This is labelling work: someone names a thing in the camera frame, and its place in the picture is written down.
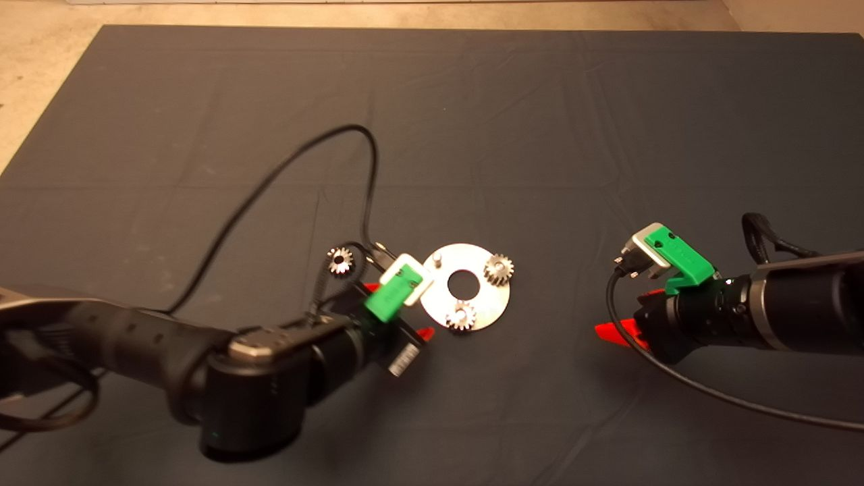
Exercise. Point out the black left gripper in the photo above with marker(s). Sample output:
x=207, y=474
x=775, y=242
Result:
x=385, y=344

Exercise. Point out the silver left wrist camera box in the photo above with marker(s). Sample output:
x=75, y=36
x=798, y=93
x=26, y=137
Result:
x=424, y=287

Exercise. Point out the dark steel planetary gear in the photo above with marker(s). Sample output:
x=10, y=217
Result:
x=505, y=264

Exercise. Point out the green left camera mount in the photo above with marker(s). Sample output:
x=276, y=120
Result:
x=391, y=297

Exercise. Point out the shiny steel planetary gear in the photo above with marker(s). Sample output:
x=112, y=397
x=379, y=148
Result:
x=454, y=322
x=335, y=256

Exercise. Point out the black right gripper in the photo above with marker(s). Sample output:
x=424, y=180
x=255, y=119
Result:
x=692, y=320

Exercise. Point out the green right camera mount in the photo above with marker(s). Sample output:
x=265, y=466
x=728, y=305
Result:
x=683, y=260

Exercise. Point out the round metal carrier plate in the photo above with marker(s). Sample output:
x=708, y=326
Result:
x=489, y=304

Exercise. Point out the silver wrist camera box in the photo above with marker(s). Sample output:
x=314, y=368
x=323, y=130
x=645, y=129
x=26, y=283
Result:
x=636, y=250
x=424, y=287

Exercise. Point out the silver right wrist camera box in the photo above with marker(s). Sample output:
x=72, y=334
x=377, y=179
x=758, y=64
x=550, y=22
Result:
x=636, y=250

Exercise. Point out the dark grey table cloth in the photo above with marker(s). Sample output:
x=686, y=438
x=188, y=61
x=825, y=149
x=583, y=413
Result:
x=540, y=101

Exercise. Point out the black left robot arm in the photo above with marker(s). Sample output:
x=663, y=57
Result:
x=250, y=405

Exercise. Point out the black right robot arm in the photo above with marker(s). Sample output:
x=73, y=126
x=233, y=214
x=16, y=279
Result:
x=803, y=307

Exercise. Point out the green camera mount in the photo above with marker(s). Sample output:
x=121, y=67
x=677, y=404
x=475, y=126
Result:
x=683, y=260
x=391, y=297

